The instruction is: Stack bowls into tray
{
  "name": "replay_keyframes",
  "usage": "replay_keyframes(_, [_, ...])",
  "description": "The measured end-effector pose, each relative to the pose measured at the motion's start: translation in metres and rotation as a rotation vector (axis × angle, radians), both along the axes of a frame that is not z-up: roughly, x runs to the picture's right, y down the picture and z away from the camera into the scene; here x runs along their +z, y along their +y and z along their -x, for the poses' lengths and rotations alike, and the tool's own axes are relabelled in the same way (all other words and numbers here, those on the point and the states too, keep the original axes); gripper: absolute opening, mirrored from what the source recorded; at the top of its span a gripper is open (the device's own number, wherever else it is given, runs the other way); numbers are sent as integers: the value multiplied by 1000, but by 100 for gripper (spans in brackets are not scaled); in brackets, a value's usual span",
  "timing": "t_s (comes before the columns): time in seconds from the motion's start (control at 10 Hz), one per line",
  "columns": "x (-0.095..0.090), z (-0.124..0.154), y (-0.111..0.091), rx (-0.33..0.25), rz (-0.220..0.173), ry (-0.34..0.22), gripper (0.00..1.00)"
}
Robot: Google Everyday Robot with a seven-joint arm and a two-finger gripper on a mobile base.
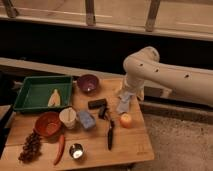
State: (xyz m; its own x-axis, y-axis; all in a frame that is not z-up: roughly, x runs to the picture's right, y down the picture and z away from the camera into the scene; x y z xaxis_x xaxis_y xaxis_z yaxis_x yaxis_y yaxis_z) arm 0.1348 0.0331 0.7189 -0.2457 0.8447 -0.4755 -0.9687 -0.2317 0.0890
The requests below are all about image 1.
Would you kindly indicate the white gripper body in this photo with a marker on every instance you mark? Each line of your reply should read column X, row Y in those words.
column 125, row 96

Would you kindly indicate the orange bowl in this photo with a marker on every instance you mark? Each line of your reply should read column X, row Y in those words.
column 48, row 124

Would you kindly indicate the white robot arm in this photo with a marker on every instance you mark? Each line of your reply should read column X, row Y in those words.
column 144, row 65

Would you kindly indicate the green plastic tray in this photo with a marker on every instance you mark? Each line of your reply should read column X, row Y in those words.
column 36, row 91

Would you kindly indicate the orange apple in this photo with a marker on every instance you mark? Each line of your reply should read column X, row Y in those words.
column 126, row 120

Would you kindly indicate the small black object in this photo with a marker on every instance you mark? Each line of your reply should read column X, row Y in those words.
column 102, row 112

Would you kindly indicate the black rectangular block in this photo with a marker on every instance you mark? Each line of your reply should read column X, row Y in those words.
column 97, row 103

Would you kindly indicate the wooden board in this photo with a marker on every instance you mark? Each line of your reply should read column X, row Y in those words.
column 129, row 145

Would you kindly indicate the blue sponge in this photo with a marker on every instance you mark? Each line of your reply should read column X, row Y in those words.
column 86, row 120

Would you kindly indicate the purple bowl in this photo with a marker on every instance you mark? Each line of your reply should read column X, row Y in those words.
column 87, row 83

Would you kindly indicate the white cup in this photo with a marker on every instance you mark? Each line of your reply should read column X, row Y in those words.
column 68, row 117

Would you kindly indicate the small metal cup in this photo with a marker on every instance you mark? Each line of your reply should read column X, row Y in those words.
column 76, row 151

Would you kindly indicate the yellow corn cob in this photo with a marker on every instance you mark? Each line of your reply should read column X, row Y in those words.
column 54, row 99

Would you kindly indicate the red chili pepper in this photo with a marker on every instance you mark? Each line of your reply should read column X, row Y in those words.
column 61, row 145

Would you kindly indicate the bunch of dark grapes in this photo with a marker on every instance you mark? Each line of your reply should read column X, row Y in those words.
column 31, row 148

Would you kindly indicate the black handled knife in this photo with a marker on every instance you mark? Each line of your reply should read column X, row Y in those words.
column 110, row 134

